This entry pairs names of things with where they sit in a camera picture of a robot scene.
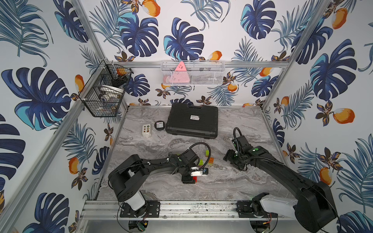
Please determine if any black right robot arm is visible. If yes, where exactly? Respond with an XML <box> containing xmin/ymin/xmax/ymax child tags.
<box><xmin>223</xmin><ymin>127</ymin><xmax>339</xmax><ymax>233</ymax></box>

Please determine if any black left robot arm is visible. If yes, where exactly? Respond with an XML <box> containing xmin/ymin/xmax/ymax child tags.
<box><xmin>108</xmin><ymin>142</ymin><xmax>211</xmax><ymax>217</ymax></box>

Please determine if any black plastic tool case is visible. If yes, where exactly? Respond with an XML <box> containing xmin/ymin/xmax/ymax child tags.
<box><xmin>165</xmin><ymin>103</ymin><xmax>219</xmax><ymax>139</ymax></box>

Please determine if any black round tape roll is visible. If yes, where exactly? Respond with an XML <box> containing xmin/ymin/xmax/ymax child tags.
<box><xmin>154</xmin><ymin>120</ymin><xmax>166</xmax><ymax>131</ymax></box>

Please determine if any white button control box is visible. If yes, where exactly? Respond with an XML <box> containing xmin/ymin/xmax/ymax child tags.
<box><xmin>141</xmin><ymin>124</ymin><xmax>152</xmax><ymax>138</ymax></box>

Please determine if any pink triangle object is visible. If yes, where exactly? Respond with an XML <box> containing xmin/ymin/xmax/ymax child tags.
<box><xmin>170</xmin><ymin>61</ymin><xmax>190</xmax><ymax>84</ymax></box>

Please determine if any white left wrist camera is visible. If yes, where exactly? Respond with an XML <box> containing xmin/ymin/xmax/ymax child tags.
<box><xmin>191</xmin><ymin>168</ymin><xmax>209</xmax><ymax>177</ymax></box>

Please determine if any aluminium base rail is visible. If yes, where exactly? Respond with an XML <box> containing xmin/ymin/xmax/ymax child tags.
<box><xmin>80</xmin><ymin>201</ymin><xmax>292</xmax><ymax>220</ymax></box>

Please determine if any black wire basket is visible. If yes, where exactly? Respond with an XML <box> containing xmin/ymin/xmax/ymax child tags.
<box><xmin>79</xmin><ymin>61</ymin><xmax>134</xmax><ymax>117</ymax></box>

